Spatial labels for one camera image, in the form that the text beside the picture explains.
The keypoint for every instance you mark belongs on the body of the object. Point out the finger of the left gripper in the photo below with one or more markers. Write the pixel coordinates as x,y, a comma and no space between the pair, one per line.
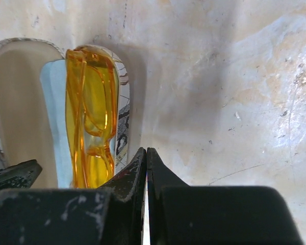
22,175

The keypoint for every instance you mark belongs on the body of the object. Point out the narrow blue cleaning cloth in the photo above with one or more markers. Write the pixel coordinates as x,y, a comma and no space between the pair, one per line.
53,80

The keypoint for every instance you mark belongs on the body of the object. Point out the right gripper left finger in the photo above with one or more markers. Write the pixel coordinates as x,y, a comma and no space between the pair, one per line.
110,214

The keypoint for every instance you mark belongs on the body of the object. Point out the orange sunglasses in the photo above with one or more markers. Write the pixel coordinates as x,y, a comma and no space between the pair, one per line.
91,114

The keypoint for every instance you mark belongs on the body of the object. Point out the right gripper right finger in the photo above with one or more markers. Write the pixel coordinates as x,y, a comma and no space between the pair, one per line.
184,214

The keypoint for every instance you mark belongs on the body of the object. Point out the grey patterned glasses case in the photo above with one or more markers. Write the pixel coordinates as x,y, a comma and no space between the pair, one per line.
24,126

